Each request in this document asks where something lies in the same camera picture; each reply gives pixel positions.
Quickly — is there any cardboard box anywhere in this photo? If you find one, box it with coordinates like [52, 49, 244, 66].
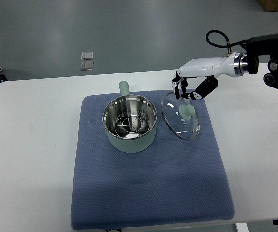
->
[258, 0, 278, 12]

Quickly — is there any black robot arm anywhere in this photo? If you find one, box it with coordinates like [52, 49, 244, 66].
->
[241, 33, 278, 89]

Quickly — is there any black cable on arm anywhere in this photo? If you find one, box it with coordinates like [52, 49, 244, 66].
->
[206, 30, 250, 57]

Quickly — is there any blue textured mat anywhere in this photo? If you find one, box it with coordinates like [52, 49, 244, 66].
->
[71, 93, 235, 230]

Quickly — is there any green pot with steel interior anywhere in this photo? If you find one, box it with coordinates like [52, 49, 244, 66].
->
[102, 81, 158, 153]

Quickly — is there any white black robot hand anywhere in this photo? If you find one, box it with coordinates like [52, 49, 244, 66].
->
[172, 52, 248, 100]

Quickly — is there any upper metal floor plate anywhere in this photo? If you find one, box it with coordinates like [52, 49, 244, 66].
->
[81, 51, 93, 60]

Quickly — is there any lower metal floor plate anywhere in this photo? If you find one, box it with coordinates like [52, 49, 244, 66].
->
[81, 61, 94, 71]

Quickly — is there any white table leg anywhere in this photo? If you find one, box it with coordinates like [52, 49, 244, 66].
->
[235, 223, 249, 232]

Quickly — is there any metal floor plate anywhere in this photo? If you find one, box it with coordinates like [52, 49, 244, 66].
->
[81, 61, 94, 71]
[81, 51, 93, 60]

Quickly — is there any glass lid with green knob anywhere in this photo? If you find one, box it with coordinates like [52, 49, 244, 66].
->
[161, 92, 201, 141]

